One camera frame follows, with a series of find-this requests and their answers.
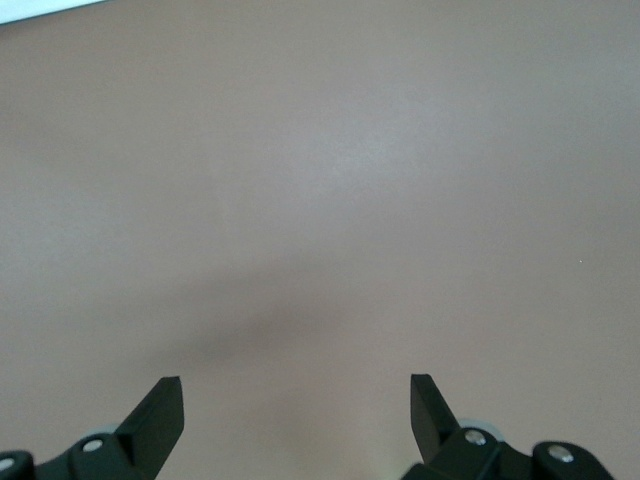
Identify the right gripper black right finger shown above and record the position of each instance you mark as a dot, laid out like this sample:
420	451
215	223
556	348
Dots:
440	445

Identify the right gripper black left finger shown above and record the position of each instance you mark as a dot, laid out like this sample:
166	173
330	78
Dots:
145	440

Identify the brown table cover sheet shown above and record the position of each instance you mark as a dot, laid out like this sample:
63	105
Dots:
320	175

